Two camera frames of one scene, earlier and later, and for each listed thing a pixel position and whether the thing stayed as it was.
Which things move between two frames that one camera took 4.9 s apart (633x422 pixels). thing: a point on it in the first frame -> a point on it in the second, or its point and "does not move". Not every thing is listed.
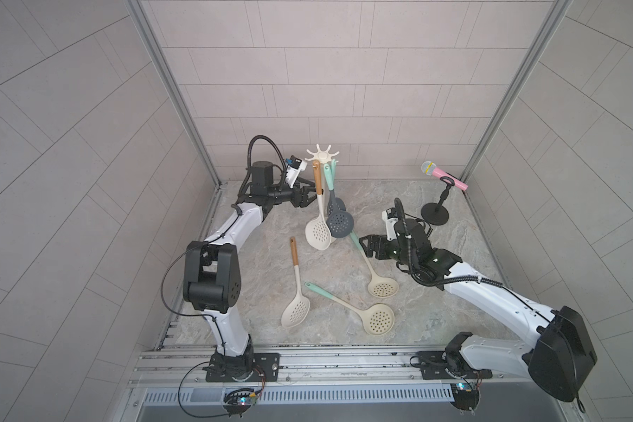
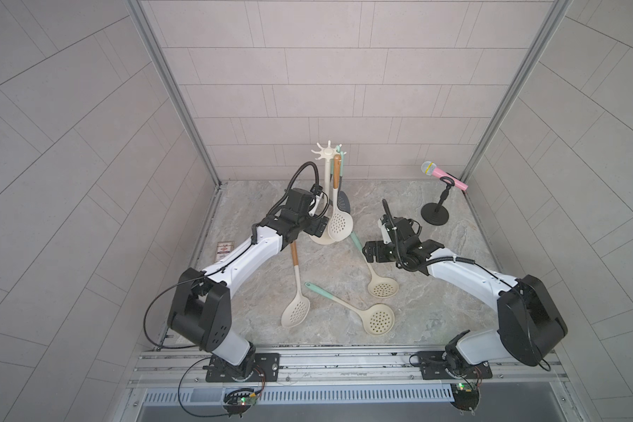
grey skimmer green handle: (334, 205) -> (343, 203)
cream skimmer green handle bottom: (378, 319) does not move
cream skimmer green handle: (381, 287) does not move
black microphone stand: (436, 214) does not move
